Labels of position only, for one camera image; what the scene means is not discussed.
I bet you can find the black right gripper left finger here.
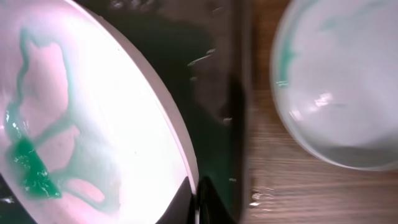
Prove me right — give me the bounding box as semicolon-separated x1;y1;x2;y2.
156;177;195;224

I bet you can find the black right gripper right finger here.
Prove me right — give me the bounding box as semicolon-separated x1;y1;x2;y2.
198;177;236;224

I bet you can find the white plate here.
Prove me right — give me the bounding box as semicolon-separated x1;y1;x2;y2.
1;1;200;223
270;0;397;171

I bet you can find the large black serving tray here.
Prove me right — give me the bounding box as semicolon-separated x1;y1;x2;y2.
75;1;244;223

